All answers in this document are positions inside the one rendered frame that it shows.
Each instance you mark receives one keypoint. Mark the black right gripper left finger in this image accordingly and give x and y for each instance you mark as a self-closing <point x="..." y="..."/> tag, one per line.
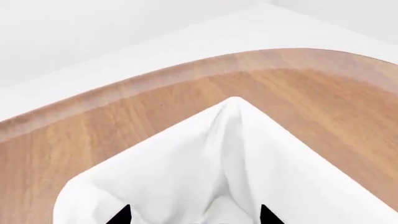
<point x="122" y="217"/>

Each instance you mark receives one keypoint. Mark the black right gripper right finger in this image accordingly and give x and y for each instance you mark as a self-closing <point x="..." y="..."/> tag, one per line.
<point x="269" y="215"/>

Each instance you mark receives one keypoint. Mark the white cloth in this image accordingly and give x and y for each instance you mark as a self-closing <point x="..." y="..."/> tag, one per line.
<point x="217" y="163"/>

